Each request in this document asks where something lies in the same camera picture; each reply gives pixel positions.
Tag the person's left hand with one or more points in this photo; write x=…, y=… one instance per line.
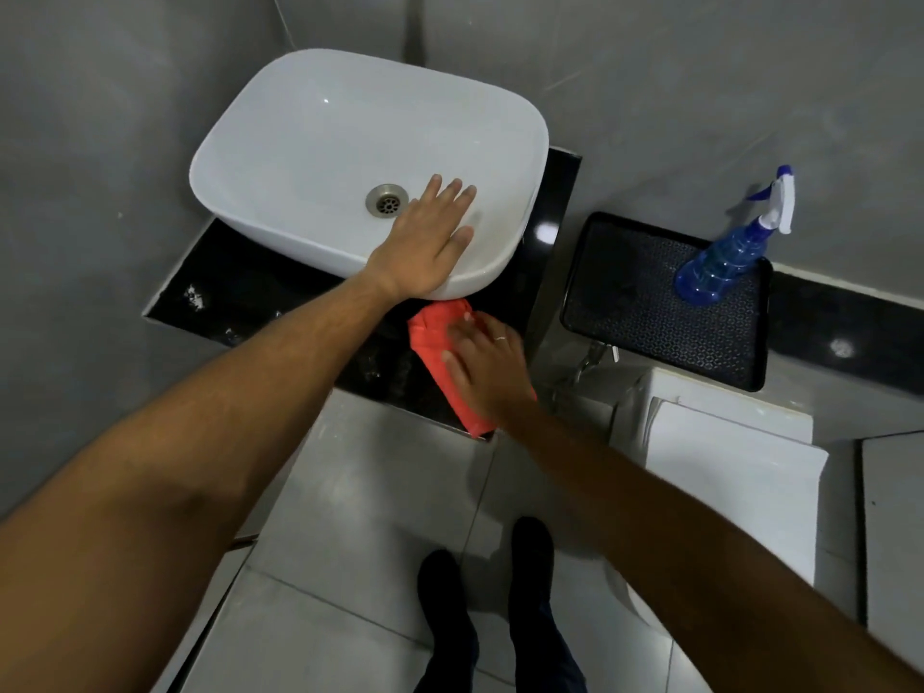
x=408, y=252

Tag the person's right hand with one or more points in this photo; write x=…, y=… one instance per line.
x=494, y=375

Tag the person's right thumb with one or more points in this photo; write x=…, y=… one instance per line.
x=456, y=371

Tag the person's left thumb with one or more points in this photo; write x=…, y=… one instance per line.
x=458, y=246

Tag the red cleaning cloth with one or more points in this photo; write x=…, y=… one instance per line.
x=433, y=346

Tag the person's left forearm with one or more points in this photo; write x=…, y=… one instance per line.
x=216, y=440

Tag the person's right forearm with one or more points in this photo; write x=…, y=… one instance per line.
x=686, y=562

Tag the metal sink drain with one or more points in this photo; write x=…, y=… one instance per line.
x=388, y=201

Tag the chrome water valve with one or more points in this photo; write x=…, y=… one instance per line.
x=592, y=359

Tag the white ceramic sink basin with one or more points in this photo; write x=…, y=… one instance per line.
x=317, y=137

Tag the black plastic tray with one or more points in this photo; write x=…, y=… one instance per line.
x=635, y=310

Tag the person's right leg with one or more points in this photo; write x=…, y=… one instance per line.
x=538, y=613

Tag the person's leg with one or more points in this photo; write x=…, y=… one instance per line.
x=538, y=613
x=447, y=627

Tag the person's left leg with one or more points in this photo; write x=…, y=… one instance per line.
x=447, y=627

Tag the blue spray bottle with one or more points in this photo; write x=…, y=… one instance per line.
x=718, y=266

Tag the white toilet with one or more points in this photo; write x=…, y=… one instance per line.
x=736, y=469

